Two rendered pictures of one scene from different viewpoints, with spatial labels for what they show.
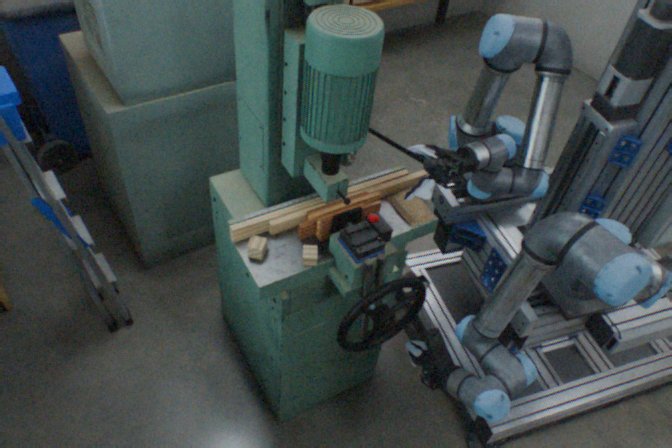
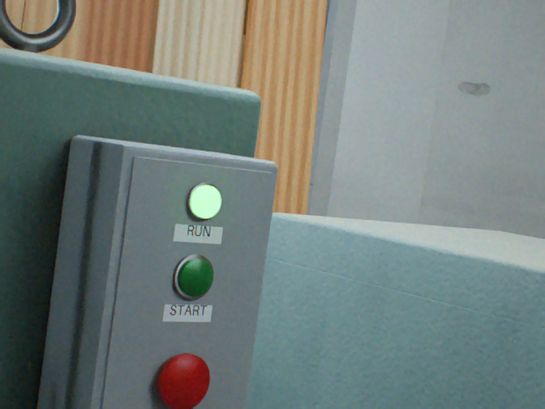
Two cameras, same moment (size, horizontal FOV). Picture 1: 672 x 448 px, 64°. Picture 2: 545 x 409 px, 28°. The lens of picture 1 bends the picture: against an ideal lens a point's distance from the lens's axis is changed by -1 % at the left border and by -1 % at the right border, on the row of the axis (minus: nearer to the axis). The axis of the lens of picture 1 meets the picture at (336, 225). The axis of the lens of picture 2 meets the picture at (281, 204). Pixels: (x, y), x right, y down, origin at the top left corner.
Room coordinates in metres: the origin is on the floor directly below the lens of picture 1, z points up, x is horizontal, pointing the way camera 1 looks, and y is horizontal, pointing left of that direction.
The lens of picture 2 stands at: (1.53, -0.49, 1.49)
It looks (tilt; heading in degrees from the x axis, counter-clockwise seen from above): 3 degrees down; 87
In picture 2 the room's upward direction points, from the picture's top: 8 degrees clockwise
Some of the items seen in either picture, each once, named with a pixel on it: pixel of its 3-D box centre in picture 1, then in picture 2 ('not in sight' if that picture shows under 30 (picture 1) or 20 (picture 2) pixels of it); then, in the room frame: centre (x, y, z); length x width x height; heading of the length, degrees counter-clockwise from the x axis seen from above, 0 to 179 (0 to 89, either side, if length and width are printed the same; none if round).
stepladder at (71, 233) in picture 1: (57, 223); not in sight; (1.26, 0.99, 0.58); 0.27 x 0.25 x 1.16; 131
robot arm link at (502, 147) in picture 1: (493, 151); not in sight; (1.25, -0.41, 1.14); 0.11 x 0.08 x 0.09; 125
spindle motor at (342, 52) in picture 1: (339, 82); not in sight; (1.15, 0.04, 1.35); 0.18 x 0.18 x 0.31
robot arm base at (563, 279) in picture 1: (583, 270); not in sight; (1.10, -0.75, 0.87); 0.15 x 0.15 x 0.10
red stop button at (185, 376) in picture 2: not in sight; (184, 381); (1.52, 0.08, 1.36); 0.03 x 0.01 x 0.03; 35
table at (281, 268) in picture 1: (344, 244); not in sight; (1.07, -0.03, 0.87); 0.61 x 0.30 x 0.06; 125
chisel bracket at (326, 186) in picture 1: (325, 178); not in sight; (1.17, 0.05, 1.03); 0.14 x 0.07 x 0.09; 35
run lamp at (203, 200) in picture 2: not in sight; (206, 201); (1.52, 0.08, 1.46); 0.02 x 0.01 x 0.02; 35
